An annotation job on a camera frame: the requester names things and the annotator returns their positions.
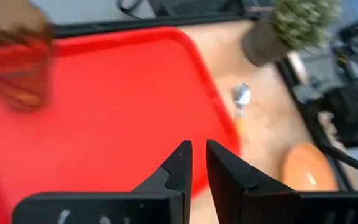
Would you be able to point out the potted plant slatted planter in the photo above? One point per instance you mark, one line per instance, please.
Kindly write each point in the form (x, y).
(300, 25)

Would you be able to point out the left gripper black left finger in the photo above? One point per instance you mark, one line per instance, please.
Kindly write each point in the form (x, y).
(104, 208)

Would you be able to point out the orange round plate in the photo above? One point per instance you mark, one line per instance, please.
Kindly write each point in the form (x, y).
(306, 168)

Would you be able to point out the black perforated metal base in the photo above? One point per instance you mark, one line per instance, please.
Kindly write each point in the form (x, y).
(197, 6)

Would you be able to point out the orange translucent cup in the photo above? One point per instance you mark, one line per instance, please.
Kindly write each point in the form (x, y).
(14, 62)

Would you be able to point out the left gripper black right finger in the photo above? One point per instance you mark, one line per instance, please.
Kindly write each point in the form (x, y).
(259, 205)

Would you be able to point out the red plastic serving tray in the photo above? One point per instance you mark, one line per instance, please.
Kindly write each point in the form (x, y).
(104, 109)

